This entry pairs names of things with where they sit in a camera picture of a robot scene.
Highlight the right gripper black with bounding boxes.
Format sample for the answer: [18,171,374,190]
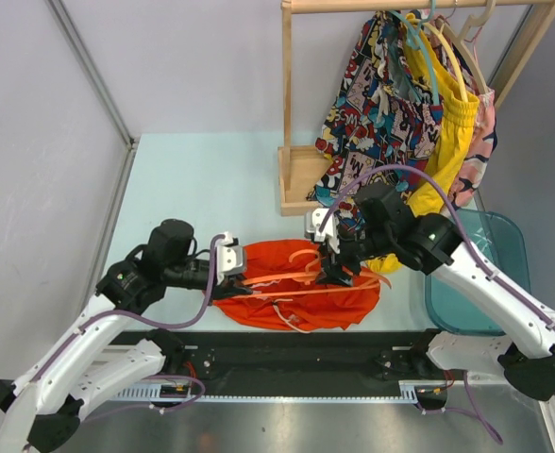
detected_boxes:
[313,226,394,288]

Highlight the orange plastic hanger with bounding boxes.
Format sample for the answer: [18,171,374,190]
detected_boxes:
[239,249,392,298]

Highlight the orange shorts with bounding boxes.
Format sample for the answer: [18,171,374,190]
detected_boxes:
[213,239,388,333]

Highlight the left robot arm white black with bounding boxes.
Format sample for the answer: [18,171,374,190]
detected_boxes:
[0,219,250,452]

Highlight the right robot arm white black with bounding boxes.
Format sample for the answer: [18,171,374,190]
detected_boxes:
[305,182,555,401]

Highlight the comic print shorts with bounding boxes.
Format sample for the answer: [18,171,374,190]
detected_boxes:
[306,9,446,223]

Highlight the pink patterned shorts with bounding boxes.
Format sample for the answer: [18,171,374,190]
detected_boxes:
[442,13,499,213]

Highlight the yellow shorts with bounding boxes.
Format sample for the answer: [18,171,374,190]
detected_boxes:
[363,11,483,276]

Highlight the teal plastic hanger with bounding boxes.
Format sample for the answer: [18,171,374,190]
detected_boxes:
[389,0,440,106]

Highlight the yellow plastic hanger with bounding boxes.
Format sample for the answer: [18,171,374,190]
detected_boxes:
[418,22,468,102]

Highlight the beige plastic hanger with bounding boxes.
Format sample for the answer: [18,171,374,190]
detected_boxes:
[435,0,496,94]

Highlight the wooden clothes rack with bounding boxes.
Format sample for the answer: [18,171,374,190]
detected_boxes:
[278,1,555,216]

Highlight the teal plastic basket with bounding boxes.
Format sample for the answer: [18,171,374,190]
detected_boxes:
[425,209,531,336]

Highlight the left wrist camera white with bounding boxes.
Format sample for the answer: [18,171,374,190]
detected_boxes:
[213,231,246,285]

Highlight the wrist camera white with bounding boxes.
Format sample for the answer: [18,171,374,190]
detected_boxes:
[304,208,340,254]
[213,231,246,285]

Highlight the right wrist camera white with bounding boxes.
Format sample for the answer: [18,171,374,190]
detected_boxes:
[304,208,340,254]

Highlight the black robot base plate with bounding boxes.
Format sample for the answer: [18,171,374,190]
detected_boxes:
[111,330,467,410]

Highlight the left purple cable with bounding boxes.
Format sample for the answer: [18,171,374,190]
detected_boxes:
[22,232,224,449]

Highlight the purple cable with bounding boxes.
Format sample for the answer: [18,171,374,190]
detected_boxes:
[22,232,224,449]
[317,163,555,445]

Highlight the white cable duct strip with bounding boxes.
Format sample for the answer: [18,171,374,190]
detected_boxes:
[109,383,418,404]

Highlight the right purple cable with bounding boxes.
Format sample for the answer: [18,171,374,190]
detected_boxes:
[317,163,555,445]

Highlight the aluminium corner post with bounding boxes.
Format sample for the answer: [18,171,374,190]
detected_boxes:
[43,0,140,190]

